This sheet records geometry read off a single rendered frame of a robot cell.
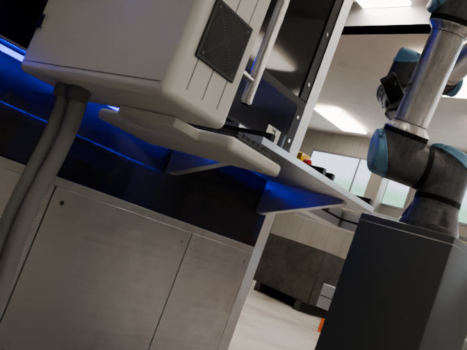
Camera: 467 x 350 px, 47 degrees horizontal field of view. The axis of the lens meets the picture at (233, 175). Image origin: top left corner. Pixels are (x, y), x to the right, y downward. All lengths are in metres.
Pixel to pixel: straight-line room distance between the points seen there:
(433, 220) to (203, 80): 0.70
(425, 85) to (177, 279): 1.00
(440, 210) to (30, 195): 0.96
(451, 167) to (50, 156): 0.95
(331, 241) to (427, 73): 10.83
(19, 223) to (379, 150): 0.85
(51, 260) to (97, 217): 0.17
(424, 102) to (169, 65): 0.71
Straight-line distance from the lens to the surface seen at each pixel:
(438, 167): 1.44
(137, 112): 1.17
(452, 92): 1.83
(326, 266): 7.08
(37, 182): 1.20
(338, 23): 2.33
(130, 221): 1.66
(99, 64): 1.10
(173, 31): 0.99
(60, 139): 1.20
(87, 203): 1.56
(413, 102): 1.42
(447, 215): 1.43
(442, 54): 1.43
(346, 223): 2.81
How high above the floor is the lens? 0.62
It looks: 6 degrees up
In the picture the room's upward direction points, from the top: 20 degrees clockwise
